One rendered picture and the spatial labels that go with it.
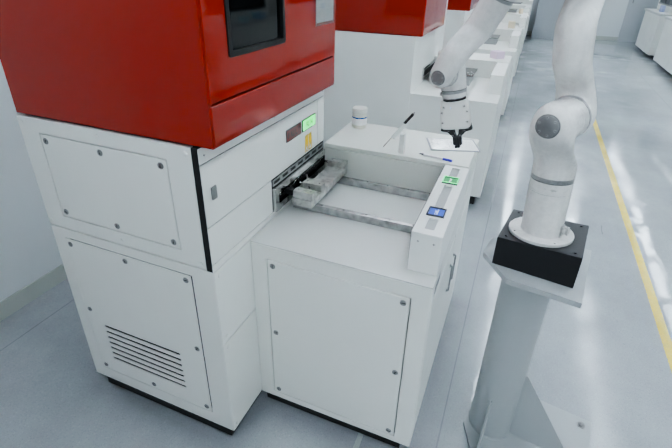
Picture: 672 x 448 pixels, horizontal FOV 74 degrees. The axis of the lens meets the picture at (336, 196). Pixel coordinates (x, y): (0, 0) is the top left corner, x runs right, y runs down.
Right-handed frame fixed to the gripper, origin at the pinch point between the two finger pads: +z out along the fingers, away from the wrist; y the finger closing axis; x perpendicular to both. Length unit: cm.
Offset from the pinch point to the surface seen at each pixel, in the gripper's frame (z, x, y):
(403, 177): 19.5, 15.0, -25.8
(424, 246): 19.3, -40.0, -4.6
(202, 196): -9, -66, -58
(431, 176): 19.2, 15.0, -14.0
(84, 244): 10, -66, -117
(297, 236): 20, -37, -50
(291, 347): 62, -46, -57
